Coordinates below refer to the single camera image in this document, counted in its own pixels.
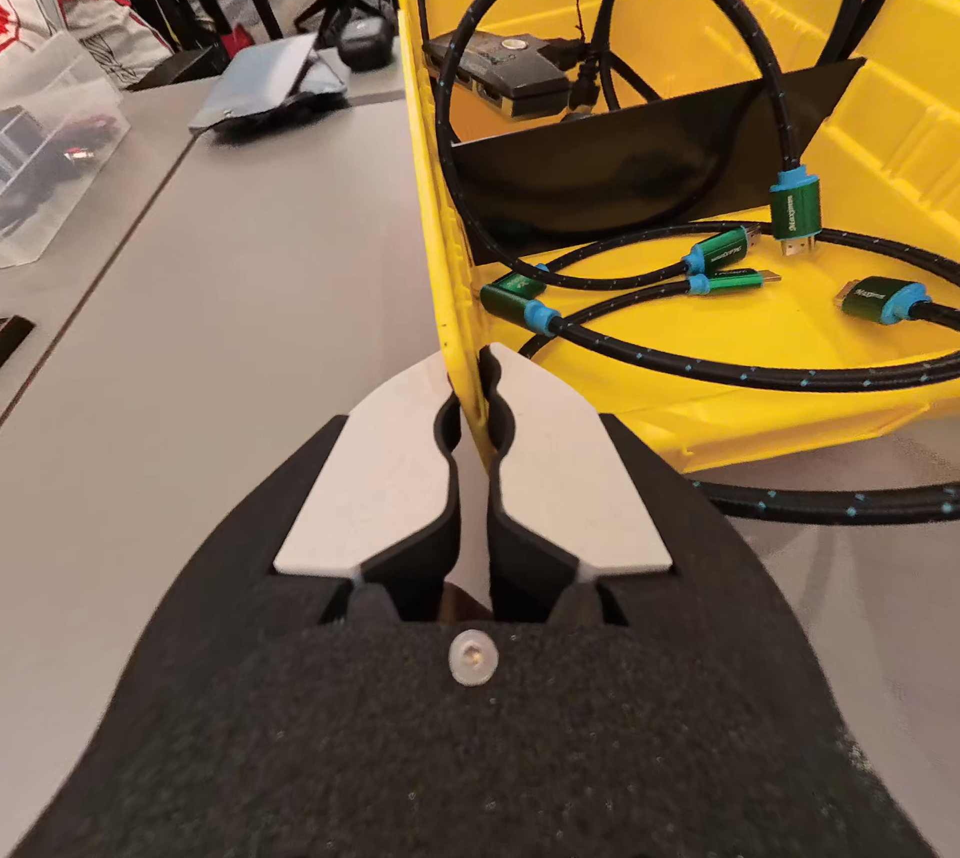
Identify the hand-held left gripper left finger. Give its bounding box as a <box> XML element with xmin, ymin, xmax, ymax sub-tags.
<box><xmin>272</xmin><ymin>351</ymin><xmax>460</xmax><ymax>622</ymax></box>

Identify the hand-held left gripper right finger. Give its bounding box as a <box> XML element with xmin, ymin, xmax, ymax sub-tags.
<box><xmin>480</xmin><ymin>342</ymin><xmax>675</xmax><ymax>623</ymax></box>

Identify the black braided hdmi cable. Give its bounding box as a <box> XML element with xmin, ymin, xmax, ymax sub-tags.
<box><xmin>435</xmin><ymin>0</ymin><xmax>824</xmax><ymax>290</ymax></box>
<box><xmin>517</xmin><ymin>269</ymin><xmax>783</xmax><ymax>358</ymax></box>
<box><xmin>480</xmin><ymin>273</ymin><xmax>960</xmax><ymax>526</ymax></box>

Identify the black cable with green plugs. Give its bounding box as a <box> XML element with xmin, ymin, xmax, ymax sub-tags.
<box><xmin>816</xmin><ymin>0</ymin><xmax>960</xmax><ymax>335</ymax></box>

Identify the grey hdmi switch box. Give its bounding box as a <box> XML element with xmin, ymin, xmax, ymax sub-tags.
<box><xmin>422</xmin><ymin>31</ymin><xmax>571</xmax><ymax>122</ymax></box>

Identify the yellow plastic bin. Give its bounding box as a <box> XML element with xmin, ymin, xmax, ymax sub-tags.
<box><xmin>396</xmin><ymin>0</ymin><xmax>960</xmax><ymax>476</ymax></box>

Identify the grey desk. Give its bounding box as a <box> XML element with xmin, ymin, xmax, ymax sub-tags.
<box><xmin>0</xmin><ymin>44</ymin><xmax>960</xmax><ymax>858</ymax></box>

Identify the black divider panel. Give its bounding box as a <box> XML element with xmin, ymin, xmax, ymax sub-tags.
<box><xmin>450</xmin><ymin>57</ymin><xmax>867</xmax><ymax>266</ymax></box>

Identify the black flat object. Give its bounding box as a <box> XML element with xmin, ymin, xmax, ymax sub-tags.
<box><xmin>0</xmin><ymin>316</ymin><xmax>37</xmax><ymax>367</ymax></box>

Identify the grey flat pouch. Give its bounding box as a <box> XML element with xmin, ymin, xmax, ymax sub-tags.
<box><xmin>187</xmin><ymin>33</ymin><xmax>354</xmax><ymax>139</ymax></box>

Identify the clear plastic organizer box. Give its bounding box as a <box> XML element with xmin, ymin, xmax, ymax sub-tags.
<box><xmin>0</xmin><ymin>33</ymin><xmax>125</xmax><ymax>270</ymax></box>

